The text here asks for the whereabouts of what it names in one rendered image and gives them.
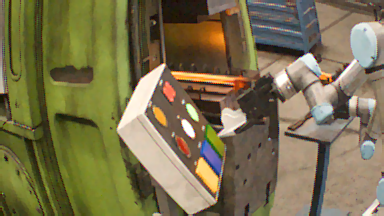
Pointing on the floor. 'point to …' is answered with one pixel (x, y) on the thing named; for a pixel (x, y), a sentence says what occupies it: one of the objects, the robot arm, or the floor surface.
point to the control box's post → (166, 203)
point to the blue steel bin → (285, 23)
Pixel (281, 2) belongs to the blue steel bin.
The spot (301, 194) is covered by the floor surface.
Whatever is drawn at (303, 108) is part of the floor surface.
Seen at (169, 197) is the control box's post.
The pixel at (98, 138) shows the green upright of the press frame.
